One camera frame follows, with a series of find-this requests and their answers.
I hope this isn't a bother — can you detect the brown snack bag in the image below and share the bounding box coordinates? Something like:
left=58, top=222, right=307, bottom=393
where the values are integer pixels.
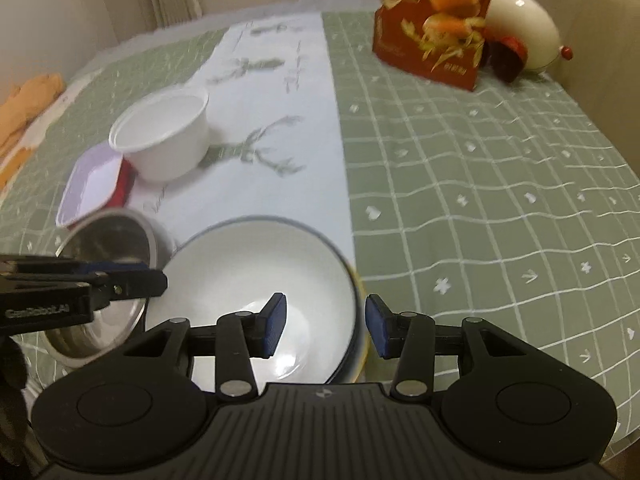
left=372, top=0, right=499, bottom=92

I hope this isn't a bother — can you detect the stainless steel bowl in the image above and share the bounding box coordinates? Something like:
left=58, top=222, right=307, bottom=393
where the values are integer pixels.
left=39, top=208, right=161, bottom=364

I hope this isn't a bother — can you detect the green checked tablecloth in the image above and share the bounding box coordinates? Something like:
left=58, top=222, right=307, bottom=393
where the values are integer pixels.
left=0, top=7, right=640, bottom=462

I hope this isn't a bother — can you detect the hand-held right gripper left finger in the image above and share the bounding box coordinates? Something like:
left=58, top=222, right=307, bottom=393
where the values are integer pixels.
left=122, top=292, right=289, bottom=401

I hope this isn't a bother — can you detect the red rectangular container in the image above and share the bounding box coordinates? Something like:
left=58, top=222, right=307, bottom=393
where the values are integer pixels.
left=54, top=142, right=135, bottom=229

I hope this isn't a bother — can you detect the cream ceramic bowl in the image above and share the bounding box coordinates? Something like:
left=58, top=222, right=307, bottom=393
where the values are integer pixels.
left=344, top=259, right=374, bottom=387

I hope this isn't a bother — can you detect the beige sofa back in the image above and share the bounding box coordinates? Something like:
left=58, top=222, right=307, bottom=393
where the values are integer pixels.
left=492, top=0, right=640, bottom=182

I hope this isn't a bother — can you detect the orange cloth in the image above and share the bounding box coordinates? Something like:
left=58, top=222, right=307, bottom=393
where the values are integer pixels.
left=0, top=73, right=65, bottom=157

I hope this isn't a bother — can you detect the white egg-shaped ornament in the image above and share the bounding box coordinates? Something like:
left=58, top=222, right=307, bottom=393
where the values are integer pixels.
left=482, top=0, right=574, bottom=74

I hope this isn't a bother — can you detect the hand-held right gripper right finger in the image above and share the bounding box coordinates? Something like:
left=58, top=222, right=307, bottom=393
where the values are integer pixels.
left=364, top=293, right=507, bottom=401

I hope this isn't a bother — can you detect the white printed table runner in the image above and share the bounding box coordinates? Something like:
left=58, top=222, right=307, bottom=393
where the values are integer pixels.
left=19, top=12, right=359, bottom=402

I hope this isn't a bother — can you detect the white plastic bowl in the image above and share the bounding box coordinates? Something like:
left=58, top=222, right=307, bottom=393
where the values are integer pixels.
left=108, top=84, right=210, bottom=182

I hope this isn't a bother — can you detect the blue enamel bowl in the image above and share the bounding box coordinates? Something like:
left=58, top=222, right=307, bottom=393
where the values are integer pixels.
left=144, top=215, right=364, bottom=392

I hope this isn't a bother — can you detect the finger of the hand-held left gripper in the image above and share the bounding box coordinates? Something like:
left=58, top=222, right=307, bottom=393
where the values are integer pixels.
left=91, top=268, right=169, bottom=312
left=0, top=255, right=152, bottom=274

